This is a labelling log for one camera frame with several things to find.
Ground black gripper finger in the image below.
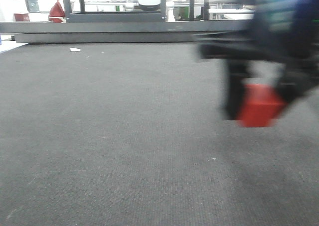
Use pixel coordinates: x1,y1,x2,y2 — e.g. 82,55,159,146
274,63,317,119
223,60,249,120

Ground red magnetic block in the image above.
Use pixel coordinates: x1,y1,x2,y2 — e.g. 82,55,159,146
235,84,287,127

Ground red bag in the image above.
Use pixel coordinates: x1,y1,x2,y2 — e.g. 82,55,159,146
48,0,65,23

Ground black metal frame rails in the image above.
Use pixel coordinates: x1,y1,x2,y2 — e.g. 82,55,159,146
0,0,250,44

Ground dark grey felt mat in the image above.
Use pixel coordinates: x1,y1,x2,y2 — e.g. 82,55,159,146
0,44,319,226

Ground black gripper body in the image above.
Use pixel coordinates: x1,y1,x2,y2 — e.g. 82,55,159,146
193,29,319,87

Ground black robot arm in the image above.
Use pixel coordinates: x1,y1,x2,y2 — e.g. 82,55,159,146
194,0,319,127

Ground white paper scrap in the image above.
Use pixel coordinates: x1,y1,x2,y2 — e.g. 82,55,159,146
70,47,81,52

